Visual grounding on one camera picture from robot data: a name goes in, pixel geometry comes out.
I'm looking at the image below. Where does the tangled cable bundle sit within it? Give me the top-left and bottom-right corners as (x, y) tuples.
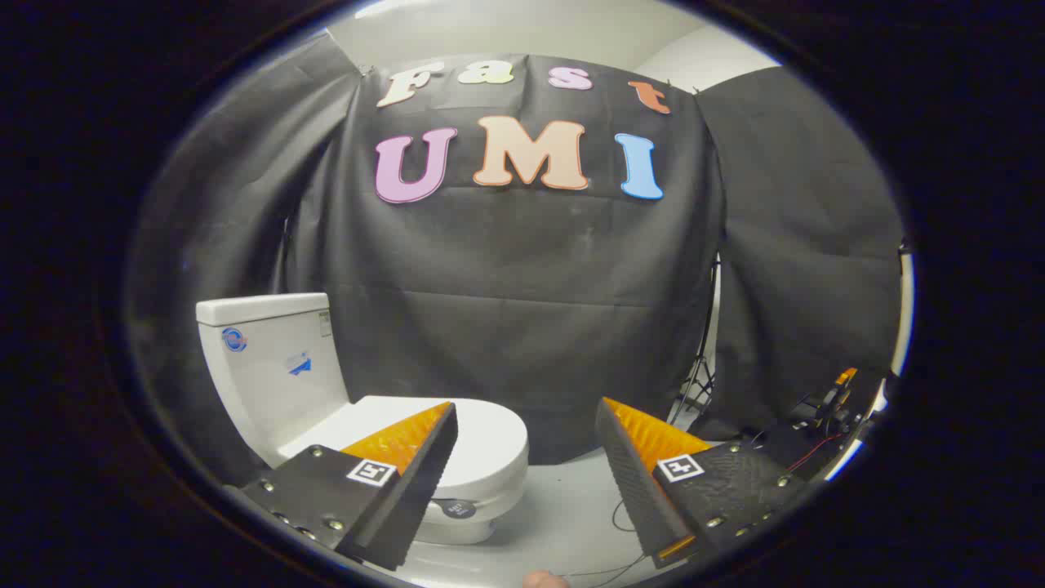
(751, 367), (891, 476)

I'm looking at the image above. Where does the black backdrop cloth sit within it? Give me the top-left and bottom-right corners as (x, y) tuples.
(127, 33), (904, 491)

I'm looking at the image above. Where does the white ceramic toilet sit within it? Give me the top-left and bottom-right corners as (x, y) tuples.
(196, 292), (530, 546)

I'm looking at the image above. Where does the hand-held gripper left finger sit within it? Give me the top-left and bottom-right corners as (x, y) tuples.
(239, 400), (459, 572)

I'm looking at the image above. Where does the white toilet lid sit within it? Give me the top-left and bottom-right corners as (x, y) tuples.
(278, 396), (530, 501)

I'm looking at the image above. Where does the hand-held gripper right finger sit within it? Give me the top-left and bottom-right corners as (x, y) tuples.
(595, 397), (820, 570)

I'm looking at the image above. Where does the black tripod stand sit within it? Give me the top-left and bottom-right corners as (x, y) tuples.
(669, 253), (723, 427)

